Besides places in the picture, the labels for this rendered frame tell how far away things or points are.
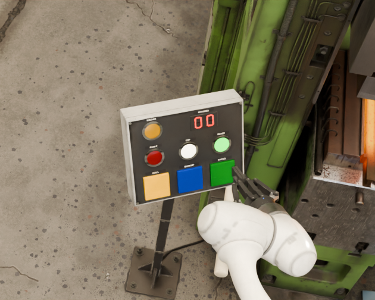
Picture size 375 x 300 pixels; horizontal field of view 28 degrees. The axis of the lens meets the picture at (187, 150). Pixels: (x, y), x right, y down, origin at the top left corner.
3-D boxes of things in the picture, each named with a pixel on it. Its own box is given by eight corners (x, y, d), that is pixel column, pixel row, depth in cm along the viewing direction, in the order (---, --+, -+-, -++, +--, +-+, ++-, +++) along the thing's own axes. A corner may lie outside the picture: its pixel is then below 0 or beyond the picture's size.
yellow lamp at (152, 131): (159, 141, 206) (160, 133, 203) (142, 138, 206) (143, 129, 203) (161, 132, 208) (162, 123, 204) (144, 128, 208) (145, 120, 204)
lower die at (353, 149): (384, 174, 236) (393, 161, 229) (322, 163, 236) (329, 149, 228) (384, 71, 258) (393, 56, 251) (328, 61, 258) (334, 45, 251)
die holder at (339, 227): (382, 257, 271) (430, 199, 233) (280, 238, 270) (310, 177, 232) (383, 131, 301) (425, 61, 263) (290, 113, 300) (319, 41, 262)
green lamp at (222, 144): (227, 154, 215) (230, 146, 212) (212, 151, 215) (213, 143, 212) (228, 145, 217) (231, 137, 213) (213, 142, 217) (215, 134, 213)
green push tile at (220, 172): (235, 182, 221) (235, 160, 217) (211, 187, 219) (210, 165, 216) (233, 179, 222) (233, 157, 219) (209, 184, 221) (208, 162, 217)
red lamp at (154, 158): (161, 167, 210) (162, 159, 207) (144, 164, 210) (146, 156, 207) (162, 158, 212) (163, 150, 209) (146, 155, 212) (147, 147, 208)
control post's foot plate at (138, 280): (176, 302, 302) (178, 293, 295) (122, 292, 302) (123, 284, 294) (184, 253, 314) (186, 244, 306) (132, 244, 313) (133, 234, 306)
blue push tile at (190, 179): (203, 189, 219) (202, 167, 215) (178, 194, 217) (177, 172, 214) (201, 186, 220) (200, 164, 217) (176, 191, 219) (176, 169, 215)
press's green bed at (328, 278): (344, 302, 310) (381, 256, 271) (256, 286, 310) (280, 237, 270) (348, 187, 340) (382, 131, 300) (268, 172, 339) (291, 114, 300)
